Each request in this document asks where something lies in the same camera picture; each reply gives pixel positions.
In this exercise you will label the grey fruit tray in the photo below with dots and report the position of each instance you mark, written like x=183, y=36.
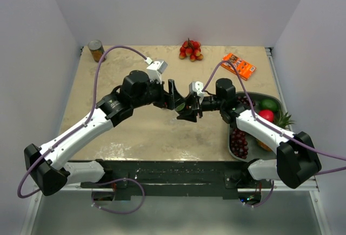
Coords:
x=257, y=149

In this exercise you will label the orange cardboard box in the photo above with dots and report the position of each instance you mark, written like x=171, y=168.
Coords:
x=235, y=64

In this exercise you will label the toy pineapple orange yellow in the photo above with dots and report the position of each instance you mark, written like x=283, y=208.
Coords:
x=283, y=120

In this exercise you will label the tin can fruit label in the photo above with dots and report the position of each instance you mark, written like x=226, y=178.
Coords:
x=96, y=49

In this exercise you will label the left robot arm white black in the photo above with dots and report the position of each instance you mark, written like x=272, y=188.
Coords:
x=45, y=163

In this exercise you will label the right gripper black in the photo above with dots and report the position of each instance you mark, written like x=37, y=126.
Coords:
x=190, y=115

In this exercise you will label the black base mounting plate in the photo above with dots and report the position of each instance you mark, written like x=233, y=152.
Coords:
x=174, y=179

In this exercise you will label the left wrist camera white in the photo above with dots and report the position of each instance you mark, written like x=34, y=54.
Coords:
x=155, y=69

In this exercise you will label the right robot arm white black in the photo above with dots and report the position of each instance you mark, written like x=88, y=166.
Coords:
x=294, y=163

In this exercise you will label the dark red toy grapes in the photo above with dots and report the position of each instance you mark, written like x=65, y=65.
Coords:
x=238, y=143

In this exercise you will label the green toy avocado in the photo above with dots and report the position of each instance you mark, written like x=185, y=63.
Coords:
x=269, y=104

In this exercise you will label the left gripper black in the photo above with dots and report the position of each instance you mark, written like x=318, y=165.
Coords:
x=164, y=101

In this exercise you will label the red toy apple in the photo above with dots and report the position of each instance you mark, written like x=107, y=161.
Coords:
x=267, y=115

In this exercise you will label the green bottle lid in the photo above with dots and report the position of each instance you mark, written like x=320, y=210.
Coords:
x=180, y=107

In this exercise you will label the green lidded pill bottle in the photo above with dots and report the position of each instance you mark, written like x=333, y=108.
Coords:
x=186, y=108

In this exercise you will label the red toy fruit bunch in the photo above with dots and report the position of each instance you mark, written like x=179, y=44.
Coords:
x=191, y=50

